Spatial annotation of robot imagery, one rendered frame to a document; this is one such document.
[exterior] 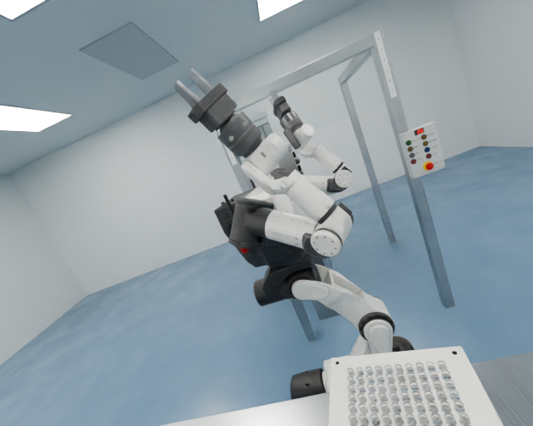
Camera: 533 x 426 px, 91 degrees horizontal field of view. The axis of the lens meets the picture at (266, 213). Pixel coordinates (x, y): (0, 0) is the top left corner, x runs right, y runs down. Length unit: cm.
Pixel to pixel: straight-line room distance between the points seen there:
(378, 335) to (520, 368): 61
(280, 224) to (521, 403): 56
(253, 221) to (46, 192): 620
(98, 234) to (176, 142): 257
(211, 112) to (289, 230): 35
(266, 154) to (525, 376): 65
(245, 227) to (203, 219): 457
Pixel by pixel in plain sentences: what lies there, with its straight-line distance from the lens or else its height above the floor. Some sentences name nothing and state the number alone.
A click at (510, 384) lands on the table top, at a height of 90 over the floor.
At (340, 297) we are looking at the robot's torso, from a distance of 113.
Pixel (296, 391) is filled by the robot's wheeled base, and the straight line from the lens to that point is 150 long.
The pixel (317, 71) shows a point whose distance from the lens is 164.
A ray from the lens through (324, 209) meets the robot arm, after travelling 64.
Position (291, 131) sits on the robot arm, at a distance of 123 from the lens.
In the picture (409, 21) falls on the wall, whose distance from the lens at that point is 568.
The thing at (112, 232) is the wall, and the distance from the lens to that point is 624.
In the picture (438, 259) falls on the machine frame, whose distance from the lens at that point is 201.
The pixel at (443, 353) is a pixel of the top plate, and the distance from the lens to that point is 63.
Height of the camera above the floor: 143
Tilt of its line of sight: 13 degrees down
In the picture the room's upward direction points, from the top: 23 degrees counter-clockwise
